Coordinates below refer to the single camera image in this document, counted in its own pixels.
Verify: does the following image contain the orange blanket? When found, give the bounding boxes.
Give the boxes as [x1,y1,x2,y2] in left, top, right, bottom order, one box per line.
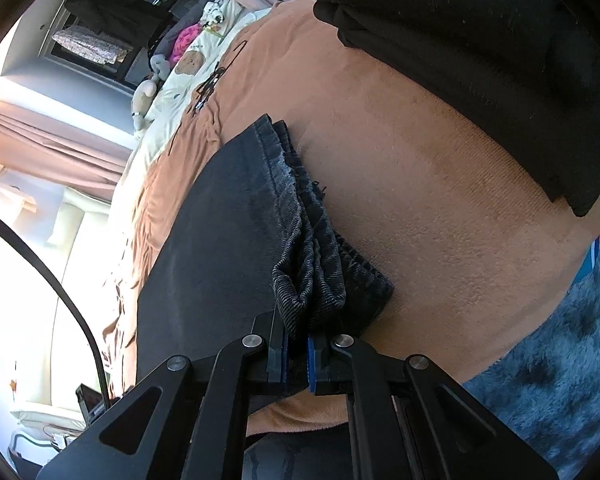
[100,0,600,438]

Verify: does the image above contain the teal printed bed sheet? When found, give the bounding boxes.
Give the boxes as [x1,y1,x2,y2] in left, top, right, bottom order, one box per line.
[575,237,600,283]

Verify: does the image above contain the grey plush toy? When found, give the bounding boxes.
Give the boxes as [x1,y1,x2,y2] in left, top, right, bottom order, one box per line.
[150,55,173,81]

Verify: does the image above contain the blue shaggy rug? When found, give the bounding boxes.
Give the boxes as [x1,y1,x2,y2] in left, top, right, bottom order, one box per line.
[460,210,600,466]

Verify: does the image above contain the black hanging coat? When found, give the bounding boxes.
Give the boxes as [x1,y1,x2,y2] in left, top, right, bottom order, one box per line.
[62,0,181,41]

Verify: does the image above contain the person's grey printed trousers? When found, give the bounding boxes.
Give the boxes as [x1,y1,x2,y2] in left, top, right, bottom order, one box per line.
[242,430,353,480]

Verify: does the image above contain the dark denim pants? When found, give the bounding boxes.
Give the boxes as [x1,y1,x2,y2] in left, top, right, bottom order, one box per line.
[135,114,396,401]

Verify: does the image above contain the stack of folded black clothes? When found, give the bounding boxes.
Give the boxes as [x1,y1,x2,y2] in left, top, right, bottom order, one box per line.
[291,0,600,218]

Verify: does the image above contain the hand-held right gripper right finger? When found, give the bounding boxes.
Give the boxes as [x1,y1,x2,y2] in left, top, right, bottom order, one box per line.
[306,332,561,480]

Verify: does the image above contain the right hand-held gripper cable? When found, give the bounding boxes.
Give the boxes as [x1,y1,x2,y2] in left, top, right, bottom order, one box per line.
[0,207,113,401]

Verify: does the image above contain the tangled black cables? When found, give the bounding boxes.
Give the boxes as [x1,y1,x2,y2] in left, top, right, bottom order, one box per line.
[167,37,248,153]

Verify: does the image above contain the cream padded headboard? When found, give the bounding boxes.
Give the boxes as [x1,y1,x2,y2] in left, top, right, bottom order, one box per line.
[10,185,146,426]

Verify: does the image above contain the white hanging cloth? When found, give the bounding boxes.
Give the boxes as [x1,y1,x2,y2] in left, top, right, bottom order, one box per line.
[0,170,46,211]

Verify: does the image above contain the beige plush toy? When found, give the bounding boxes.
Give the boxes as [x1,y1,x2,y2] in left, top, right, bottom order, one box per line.
[130,80,158,133]

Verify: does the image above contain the white spotted cloth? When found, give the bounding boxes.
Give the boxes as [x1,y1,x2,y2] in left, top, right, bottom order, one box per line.
[200,0,231,31]

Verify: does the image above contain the floral hanging garment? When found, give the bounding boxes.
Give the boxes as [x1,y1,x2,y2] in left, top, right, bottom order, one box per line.
[52,27,131,66]

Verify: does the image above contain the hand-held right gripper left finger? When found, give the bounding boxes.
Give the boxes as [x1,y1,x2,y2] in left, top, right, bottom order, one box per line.
[35,310,293,480]

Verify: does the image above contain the pink cloth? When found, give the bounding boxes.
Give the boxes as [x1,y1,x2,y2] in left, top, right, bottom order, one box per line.
[167,25,201,63]

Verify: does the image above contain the cream bear print duvet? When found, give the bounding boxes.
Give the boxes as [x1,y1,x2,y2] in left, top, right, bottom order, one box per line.
[117,0,273,181]

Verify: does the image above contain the small black device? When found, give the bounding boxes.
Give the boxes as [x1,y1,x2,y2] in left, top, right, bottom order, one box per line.
[75,382,111,426]

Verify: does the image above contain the pink curtain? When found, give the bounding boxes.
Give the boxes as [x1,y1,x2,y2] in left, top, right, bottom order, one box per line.
[0,105,136,186]

